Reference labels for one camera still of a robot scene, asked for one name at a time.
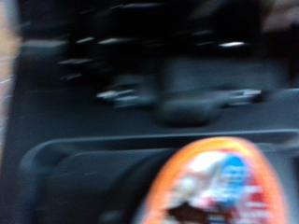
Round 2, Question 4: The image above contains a white coffee pod orange lid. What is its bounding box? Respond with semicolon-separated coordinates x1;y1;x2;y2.
141;135;292;224

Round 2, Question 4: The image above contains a black Keurig coffee machine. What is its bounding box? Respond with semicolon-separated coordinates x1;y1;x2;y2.
6;0;299;224

